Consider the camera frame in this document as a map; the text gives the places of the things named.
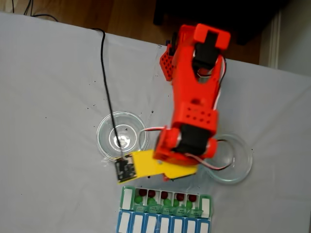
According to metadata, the clear glass bowl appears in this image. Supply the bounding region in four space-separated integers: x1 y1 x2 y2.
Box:
199 132 253 184
96 111 149 163

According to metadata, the green blue pill organizer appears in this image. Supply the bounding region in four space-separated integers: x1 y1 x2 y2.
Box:
117 184 214 233

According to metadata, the white tablecloth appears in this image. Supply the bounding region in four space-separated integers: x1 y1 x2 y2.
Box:
0 12 311 233

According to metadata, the dark wooden furniture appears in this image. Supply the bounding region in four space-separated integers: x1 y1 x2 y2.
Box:
153 0 291 46

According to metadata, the camera circuit board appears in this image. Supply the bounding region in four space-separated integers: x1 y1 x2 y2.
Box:
113 155 137 185

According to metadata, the black camera cable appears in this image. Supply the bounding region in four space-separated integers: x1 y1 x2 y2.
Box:
91 28 126 160

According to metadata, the black floor cable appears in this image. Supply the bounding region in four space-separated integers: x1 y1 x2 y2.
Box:
23 0 59 22

